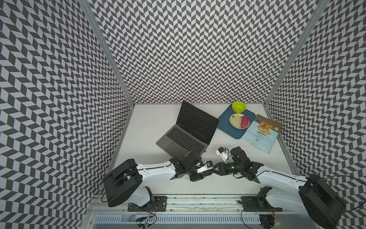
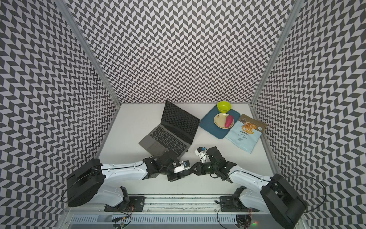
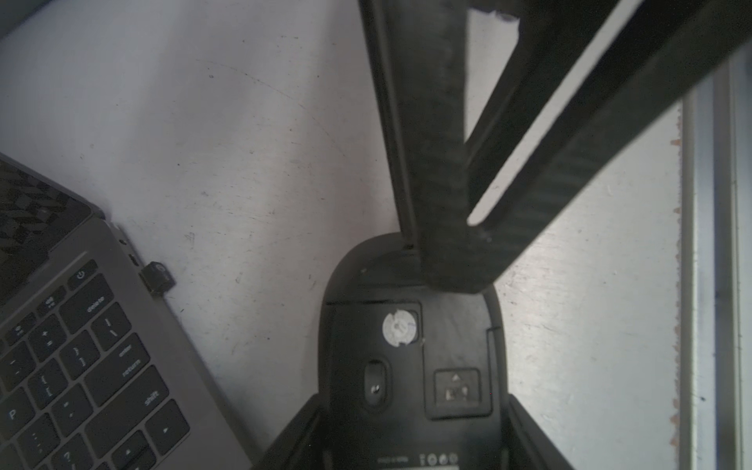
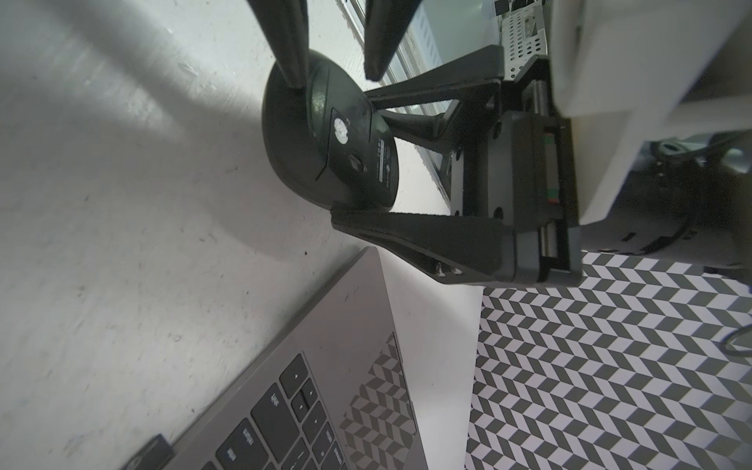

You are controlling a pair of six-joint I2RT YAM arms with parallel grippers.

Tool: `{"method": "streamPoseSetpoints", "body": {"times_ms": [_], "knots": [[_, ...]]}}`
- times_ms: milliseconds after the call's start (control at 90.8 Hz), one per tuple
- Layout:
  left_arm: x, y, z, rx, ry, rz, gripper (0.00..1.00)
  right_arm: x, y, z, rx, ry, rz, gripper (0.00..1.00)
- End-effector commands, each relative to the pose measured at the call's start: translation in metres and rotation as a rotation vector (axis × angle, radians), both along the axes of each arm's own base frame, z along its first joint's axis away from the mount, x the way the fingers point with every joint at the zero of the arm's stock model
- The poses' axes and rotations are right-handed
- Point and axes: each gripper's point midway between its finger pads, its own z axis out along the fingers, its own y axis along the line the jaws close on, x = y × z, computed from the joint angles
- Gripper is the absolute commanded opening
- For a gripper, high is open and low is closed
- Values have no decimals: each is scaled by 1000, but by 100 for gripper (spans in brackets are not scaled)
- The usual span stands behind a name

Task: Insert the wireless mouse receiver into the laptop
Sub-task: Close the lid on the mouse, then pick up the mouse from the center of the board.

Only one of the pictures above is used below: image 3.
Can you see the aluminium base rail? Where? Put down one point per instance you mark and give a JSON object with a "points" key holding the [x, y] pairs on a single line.
{"points": [[715, 357]]}

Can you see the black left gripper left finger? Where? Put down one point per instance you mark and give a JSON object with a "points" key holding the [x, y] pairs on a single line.
{"points": [[299, 445]]}

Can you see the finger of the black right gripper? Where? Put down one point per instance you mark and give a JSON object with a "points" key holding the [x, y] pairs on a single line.
{"points": [[417, 56], [662, 51]]}

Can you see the black usb mouse receiver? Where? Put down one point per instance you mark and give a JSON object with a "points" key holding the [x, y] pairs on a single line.
{"points": [[157, 279]]}

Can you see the black wireless mouse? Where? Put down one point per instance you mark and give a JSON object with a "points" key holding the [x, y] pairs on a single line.
{"points": [[410, 377]]}

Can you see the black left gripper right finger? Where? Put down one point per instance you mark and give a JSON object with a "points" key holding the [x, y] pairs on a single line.
{"points": [[529, 447]]}

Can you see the grey laptop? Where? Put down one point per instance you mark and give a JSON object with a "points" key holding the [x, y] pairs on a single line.
{"points": [[96, 373]]}

